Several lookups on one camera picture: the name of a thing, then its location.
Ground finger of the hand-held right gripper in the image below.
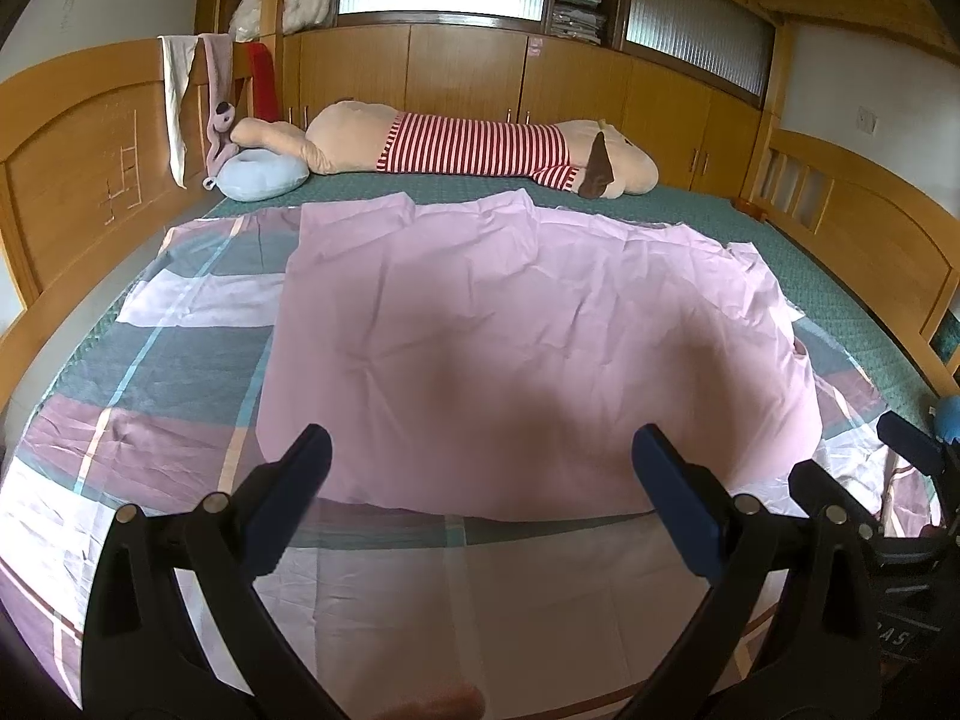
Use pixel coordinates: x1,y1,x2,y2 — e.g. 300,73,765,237
788,459,875,534
877,410,948,476

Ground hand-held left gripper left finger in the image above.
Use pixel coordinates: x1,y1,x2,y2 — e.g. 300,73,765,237
80,423,350,720

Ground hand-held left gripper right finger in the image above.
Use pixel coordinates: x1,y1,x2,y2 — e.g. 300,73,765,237
619,423,881,720

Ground large pink cloth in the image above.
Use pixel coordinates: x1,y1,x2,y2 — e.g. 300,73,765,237
255,191,823,523

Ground plaid bed sheet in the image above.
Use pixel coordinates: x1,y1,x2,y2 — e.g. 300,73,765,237
0,208,946,720

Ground wooden footboard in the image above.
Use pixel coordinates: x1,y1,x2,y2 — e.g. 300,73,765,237
738,126,960,377

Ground green mattress cover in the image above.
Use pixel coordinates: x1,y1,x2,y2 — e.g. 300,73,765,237
21,167,947,437

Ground blue round pillow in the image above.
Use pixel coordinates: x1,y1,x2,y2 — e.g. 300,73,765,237
202,148,311,203

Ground long beige plush toy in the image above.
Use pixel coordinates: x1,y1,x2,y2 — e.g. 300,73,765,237
230,100,661,201

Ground pink plush toy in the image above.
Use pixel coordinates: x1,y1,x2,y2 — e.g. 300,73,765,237
196,33,243,190

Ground wooden headboard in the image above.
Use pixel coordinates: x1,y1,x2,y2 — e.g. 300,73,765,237
0,37,257,391

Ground white hanging cloth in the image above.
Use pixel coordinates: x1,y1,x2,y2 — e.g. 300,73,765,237
157,34,200,191

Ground red cloth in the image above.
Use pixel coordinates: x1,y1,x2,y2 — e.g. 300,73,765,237
245,41,283,124

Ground stack of newspapers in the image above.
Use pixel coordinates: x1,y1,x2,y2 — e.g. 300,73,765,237
547,5,608,45

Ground wooden wall cabinets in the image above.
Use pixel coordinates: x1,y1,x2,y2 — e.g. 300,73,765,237
280,21,767,193

